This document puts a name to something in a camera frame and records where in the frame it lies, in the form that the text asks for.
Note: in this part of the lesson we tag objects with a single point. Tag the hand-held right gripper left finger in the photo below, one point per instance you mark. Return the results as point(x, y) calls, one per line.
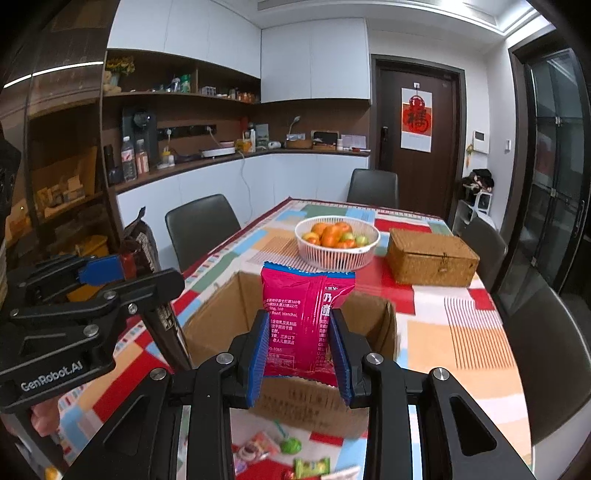
point(258, 360)

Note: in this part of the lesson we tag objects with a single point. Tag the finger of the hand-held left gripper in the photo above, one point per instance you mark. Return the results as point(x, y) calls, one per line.
point(99, 270)
point(152, 281)

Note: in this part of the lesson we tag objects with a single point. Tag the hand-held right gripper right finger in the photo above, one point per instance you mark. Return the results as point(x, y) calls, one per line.
point(341, 364)

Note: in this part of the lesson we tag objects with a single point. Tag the brown snack bag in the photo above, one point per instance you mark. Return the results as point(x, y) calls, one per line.
point(145, 247)

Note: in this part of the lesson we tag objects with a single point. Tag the cardboard box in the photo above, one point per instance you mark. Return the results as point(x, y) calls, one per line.
point(304, 404)

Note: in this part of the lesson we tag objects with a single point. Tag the pink snack packet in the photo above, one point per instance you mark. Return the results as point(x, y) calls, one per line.
point(300, 314)

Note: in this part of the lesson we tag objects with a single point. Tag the person's left hand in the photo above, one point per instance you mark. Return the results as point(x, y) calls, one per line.
point(44, 415)

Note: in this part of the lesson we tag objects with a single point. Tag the yellow box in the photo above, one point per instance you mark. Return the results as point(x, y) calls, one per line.
point(92, 244)

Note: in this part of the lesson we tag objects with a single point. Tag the dark grey dining chair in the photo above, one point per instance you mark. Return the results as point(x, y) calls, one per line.
point(485, 244)
point(549, 360)
point(203, 230)
point(371, 187)

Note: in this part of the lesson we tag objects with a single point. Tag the pink candy packet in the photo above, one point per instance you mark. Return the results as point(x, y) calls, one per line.
point(254, 450)

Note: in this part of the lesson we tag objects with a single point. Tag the colourful patchwork tablecloth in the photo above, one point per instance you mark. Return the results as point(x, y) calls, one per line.
point(438, 332)

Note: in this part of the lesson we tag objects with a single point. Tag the white plastic fruit basket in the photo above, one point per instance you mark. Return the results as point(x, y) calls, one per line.
point(332, 261)

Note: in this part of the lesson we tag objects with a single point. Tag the black flask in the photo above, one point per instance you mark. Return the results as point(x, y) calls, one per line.
point(110, 166)

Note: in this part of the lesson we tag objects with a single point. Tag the green candy packet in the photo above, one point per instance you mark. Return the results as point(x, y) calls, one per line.
point(311, 468)

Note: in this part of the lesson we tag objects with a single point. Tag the white candy packet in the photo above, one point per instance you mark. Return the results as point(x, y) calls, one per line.
point(344, 474)

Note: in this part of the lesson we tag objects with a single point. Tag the clear water bottle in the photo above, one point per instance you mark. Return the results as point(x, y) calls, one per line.
point(129, 161)

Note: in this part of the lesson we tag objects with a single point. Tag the pink drink bottle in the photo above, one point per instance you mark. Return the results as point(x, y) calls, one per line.
point(142, 159)

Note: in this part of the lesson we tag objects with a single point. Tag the pile of mixed fruits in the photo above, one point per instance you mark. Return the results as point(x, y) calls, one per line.
point(330, 235)

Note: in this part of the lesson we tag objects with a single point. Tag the wicker lidded box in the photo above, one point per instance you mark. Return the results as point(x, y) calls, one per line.
point(429, 263)

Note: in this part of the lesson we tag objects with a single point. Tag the black water dispenser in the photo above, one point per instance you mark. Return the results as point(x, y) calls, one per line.
point(138, 138)

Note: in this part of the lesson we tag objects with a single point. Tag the white round appliance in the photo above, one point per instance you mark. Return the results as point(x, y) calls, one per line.
point(219, 151)

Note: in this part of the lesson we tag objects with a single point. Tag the white base cabinets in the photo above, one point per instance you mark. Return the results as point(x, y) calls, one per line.
point(286, 180)

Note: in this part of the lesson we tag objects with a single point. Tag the beige teddy bear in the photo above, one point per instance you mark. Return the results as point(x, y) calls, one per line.
point(111, 83)

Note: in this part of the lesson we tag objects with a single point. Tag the wicker tray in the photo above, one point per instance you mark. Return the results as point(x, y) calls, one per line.
point(298, 143)

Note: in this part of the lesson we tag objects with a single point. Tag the sunflower bouquet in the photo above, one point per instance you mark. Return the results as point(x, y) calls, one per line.
point(120, 65)

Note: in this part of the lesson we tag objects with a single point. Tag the dark brown door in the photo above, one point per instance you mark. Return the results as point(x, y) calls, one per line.
point(392, 161)

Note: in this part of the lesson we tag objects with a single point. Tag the white stool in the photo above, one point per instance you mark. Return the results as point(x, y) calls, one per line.
point(478, 205)

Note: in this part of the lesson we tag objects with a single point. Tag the white gooseneck lamp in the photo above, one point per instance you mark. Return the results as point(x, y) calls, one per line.
point(295, 120)

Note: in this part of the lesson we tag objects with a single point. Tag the red and white door poster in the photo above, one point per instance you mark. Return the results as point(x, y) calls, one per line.
point(417, 120)

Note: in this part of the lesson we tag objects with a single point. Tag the white intercom panel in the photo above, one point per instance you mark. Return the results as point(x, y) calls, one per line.
point(480, 142)

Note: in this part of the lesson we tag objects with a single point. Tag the black framed glass door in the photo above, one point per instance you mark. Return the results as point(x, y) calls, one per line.
point(554, 161)

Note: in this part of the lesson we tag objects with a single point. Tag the white wall cabinets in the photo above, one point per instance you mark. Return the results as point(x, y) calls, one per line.
point(314, 60)

